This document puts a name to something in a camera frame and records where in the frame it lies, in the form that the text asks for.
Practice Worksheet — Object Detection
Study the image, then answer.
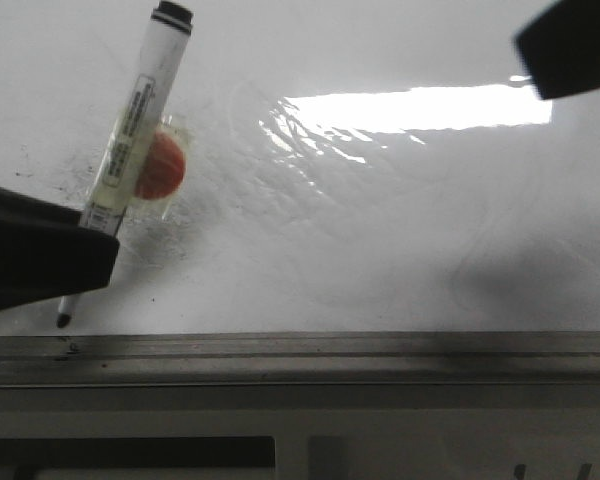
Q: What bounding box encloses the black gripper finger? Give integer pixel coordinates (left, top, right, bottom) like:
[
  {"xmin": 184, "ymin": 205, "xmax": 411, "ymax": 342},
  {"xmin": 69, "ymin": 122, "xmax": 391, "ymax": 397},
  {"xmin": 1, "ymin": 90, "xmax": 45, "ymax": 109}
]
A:
[
  {"xmin": 0, "ymin": 187, "xmax": 119, "ymax": 311},
  {"xmin": 513, "ymin": 1, "xmax": 600, "ymax": 100}
]

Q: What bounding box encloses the white black whiteboard marker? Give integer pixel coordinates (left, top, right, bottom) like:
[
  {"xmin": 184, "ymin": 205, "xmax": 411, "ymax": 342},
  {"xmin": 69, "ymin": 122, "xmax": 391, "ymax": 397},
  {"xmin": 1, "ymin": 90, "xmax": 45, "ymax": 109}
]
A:
[{"xmin": 55, "ymin": 0, "xmax": 195, "ymax": 329}]

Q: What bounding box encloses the white whiteboard with metal frame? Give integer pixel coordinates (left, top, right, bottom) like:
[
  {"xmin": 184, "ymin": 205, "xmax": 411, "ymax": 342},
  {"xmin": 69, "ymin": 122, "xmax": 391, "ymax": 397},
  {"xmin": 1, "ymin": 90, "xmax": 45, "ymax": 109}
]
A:
[{"xmin": 0, "ymin": 1, "xmax": 600, "ymax": 386}]

